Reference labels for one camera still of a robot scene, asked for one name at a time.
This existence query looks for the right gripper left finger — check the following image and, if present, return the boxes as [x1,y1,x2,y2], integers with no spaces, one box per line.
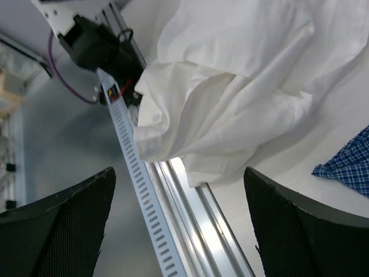
[1,167,116,276]

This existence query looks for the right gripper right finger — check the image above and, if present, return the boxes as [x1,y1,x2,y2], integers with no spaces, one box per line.
[243,167,368,276]

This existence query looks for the white shirt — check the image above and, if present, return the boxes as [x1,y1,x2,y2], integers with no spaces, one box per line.
[134,1,368,187]

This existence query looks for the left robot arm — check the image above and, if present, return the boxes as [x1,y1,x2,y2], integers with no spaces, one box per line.
[32,1,143,81]

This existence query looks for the blue checked shirt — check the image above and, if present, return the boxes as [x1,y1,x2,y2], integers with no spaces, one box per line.
[311,128,368,197]

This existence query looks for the aluminium mounting rail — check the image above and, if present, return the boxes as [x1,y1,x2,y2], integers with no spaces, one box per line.
[144,158,254,276]

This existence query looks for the slotted grey cable duct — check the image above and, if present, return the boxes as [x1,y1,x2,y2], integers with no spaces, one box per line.
[97,69,187,276]

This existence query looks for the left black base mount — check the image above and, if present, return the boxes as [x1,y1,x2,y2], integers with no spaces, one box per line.
[93,66,143,107]

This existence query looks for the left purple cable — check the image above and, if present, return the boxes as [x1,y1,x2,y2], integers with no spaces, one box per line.
[47,28,101,105]

